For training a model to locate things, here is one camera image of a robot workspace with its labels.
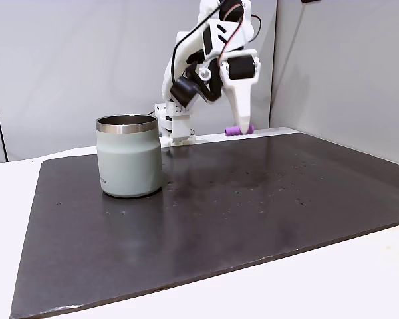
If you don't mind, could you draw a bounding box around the purple pen grip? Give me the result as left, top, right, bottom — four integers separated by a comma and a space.
224, 125, 255, 137

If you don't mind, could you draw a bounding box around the pale green steel-rimmed cup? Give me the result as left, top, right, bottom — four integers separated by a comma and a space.
95, 114, 164, 199

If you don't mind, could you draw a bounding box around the dark brown table mat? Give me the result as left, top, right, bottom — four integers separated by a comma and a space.
9, 132, 399, 319

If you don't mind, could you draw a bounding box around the black camera box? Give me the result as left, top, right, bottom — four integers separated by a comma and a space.
169, 62, 223, 109

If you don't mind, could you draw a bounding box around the black camera cable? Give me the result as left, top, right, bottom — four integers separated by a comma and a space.
170, 0, 230, 88

